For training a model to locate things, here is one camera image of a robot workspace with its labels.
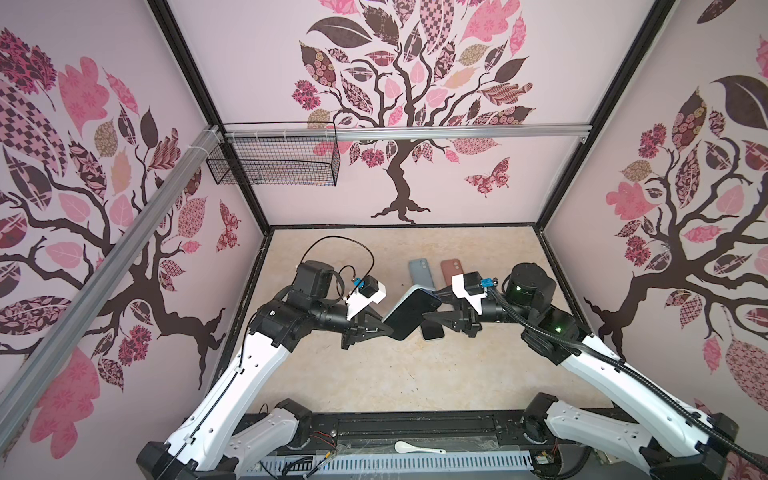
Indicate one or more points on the black wire basket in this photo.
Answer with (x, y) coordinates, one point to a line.
(287, 153)

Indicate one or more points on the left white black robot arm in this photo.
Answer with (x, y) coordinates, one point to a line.
(209, 444)

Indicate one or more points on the light blue phone case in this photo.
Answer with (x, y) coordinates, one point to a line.
(420, 273)

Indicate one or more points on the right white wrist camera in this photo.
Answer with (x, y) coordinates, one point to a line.
(473, 288)

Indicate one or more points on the white plastic spoon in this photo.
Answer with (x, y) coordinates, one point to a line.
(403, 447)

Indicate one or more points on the grey aluminium rail left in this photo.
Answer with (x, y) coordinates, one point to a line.
(30, 382)

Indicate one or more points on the grey aluminium rail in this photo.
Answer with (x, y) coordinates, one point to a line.
(417, 133)
(30, 382)

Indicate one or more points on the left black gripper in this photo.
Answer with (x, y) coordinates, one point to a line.
(361, 322)

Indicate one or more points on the pink phone case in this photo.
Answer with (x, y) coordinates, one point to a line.
(451, 268)

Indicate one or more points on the grey aluminium rail back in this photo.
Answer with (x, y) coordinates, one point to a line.
(417, 133)

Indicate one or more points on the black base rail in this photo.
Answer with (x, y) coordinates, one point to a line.
(502, 427)

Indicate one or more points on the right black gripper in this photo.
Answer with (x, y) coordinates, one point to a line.
(466, 321)

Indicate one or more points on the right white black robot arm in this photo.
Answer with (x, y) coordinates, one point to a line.
(662, 436)

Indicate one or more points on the black phone sideways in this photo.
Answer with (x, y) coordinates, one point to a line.
(431, 331)

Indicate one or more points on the white slotted cable duct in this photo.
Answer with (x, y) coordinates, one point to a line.
(358, 465)

